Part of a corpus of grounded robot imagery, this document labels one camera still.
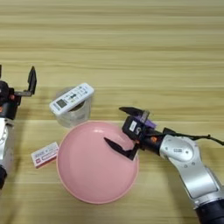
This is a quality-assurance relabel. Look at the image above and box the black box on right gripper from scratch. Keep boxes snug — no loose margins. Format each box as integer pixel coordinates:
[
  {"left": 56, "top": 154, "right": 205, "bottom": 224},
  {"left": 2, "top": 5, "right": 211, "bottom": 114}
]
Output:
[{"left": 122, "top": 115, "right": 144, "bottom": 138}]

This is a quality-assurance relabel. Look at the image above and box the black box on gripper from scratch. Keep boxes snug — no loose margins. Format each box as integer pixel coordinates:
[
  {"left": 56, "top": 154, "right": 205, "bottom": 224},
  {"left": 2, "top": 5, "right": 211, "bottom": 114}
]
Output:
[
  {"left": 0, "top": 80, "right": 11, "bottom": 102},
  {"left": 122, "top": 115, "right": 144, "bottom": 138}
]

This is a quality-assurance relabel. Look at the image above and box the pink round plate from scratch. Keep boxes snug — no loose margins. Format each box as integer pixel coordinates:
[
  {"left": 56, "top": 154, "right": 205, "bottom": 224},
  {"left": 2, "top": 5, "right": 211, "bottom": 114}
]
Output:
[{"left": 56, "top": 120, "right": 140, "bottom": 205}]

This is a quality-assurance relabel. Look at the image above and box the white remote control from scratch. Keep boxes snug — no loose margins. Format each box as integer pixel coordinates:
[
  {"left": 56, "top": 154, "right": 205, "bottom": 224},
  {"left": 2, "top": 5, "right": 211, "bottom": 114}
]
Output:
[{"left": 48, "top": 82, "right": 95, "bottom": 116}]

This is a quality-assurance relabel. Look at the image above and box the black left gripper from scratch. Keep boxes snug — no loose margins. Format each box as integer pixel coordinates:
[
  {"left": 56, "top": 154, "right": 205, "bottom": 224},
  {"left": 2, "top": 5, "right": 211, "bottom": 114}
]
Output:
[{"left": 0, "top": 64, "right": 38, "bottom": 119}]

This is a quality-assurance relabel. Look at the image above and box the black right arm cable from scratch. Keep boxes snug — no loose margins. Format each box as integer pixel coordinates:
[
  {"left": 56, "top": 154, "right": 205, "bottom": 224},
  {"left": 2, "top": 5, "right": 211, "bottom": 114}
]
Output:
[{"left": 162, "top": 127, "right": 224, "bottom": 147}]

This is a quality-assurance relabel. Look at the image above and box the purple rectangular block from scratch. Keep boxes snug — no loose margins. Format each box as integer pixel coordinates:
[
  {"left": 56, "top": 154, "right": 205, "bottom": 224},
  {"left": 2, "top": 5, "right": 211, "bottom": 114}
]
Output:
[{"left": 136, "top": 114, "right": 158, "bottom": 130}]

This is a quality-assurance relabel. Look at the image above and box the clear tape roll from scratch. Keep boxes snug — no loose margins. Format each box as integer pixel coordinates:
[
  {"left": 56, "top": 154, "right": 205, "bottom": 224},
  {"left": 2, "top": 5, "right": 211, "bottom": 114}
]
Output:
[{"left": 55, "top": 87, "right": 92, "bottom": 130}]

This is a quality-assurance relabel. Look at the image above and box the small red white box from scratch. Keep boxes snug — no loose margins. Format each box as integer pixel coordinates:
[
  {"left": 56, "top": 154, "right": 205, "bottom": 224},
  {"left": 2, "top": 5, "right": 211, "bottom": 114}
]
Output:
[{"left": 30, "top": 141, "right": 60, "bottom": 170}]

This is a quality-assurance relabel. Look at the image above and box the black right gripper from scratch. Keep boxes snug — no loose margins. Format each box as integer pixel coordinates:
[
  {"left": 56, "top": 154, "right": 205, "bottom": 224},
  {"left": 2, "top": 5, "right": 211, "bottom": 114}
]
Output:
[{"left": 103, "top": 106, "right": 167, "bottom": 161}]

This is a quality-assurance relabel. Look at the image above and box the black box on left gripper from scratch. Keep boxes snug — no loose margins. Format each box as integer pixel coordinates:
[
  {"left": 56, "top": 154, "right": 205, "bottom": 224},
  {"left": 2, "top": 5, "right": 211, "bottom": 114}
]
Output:
[{"left": 0, "top": 80, "right": 11, "bottom": 102}]

